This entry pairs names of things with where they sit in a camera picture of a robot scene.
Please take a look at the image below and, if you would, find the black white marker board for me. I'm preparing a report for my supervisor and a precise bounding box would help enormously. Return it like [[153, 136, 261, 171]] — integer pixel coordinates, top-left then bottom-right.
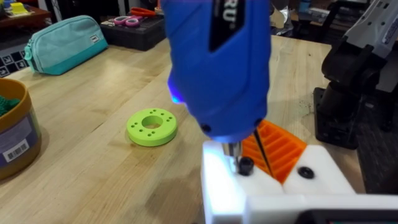
[[0, 49, 30, 78]]

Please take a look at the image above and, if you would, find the yellow toy block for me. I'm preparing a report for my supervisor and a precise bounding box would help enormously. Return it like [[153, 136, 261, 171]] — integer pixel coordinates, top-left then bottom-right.
[[9, 2, 30, 16]]

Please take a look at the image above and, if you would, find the white orange left gripper left finger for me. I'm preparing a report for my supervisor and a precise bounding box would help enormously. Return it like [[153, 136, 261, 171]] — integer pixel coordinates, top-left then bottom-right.
[[201, 129, 284, 224]]

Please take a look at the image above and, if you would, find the white orange left gripper right finger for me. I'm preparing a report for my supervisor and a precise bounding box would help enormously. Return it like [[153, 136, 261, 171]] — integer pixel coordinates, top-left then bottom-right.
[[255, 119, 356, 196]]

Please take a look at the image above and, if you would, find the green disc with holes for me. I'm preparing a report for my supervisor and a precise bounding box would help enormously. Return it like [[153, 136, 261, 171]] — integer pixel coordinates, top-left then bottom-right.
[[126, 108, 178, 147]]

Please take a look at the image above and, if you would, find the black box of tools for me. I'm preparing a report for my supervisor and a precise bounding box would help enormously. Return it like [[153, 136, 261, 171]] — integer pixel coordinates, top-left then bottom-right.
[[99, 6, 167, 52]]

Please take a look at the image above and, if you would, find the teal zip bag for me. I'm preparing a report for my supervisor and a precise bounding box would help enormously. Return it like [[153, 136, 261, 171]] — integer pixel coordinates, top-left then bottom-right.
[[24, 14, 109, 76]]

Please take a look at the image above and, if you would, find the tub of small toys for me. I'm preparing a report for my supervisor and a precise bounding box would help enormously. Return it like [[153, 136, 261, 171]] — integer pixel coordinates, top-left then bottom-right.
[[0, 77, 42, 180]]

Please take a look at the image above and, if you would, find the blue electric screwdriver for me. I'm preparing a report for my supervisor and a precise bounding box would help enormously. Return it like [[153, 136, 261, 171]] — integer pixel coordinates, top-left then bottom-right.
[[160, 0, 272, 175]]

